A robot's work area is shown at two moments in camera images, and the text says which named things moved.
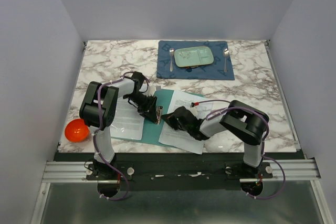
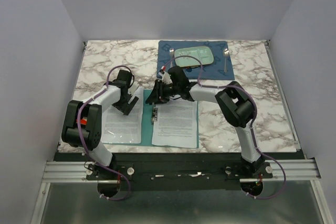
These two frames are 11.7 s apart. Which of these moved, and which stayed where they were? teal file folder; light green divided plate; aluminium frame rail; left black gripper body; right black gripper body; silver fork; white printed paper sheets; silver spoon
Moved: white printed paper sheets; left black gripper body; teal file folder; right black gripper body
Stayed: aluminium frame rail; light green divided plate; silver fork; silver spoon
